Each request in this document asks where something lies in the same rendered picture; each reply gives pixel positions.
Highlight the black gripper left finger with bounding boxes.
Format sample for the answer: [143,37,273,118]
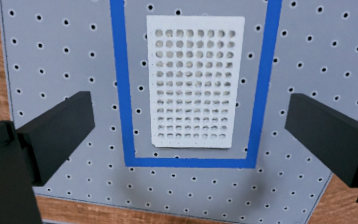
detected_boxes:
[0,91,96,224]

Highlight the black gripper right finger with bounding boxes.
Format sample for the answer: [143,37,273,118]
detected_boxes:
[285,93,358,188]

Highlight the blue tape outline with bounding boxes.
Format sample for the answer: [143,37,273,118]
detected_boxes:
[110,0,282,168]

